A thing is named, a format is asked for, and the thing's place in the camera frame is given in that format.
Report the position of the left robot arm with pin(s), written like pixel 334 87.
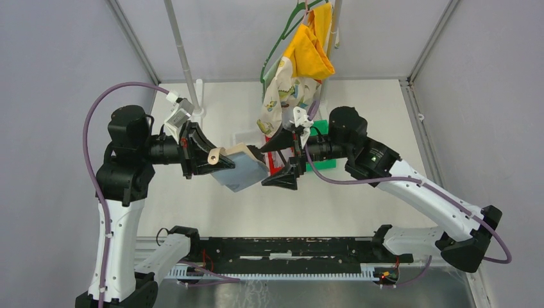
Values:
pixel 123 181

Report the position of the right metal rack pole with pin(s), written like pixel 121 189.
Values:
pixel 336 13

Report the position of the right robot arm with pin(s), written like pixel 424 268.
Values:
pixel 462 232

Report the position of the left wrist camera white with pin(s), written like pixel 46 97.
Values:
pixel 181 112

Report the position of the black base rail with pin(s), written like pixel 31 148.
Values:
pixel 291 255

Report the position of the left white rack foot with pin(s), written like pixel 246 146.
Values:
pixel 199 112

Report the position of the green plastic bin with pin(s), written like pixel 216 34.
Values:
pixel 322 127

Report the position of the yellow patterned garment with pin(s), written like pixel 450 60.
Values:
pixel 297 75

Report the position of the metal rack pole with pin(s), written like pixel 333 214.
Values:
pixel 336 13
pixel 180 48

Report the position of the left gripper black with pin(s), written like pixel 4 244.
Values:
pixel 191 135

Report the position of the green clothes hanger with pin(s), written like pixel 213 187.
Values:
pixel 296 18

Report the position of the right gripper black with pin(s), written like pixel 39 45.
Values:
pixel 287 179

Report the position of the red plastic bin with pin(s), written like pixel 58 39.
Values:
pixel 274 160

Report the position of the white slotted cable duct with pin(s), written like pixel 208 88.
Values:
pixel 182 272

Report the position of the beige card holder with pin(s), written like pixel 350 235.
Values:
pixel 249 168

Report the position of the left metal rack pole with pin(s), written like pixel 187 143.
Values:
pixel 180 48

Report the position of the clear plastic bin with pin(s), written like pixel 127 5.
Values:
pixel 252 137

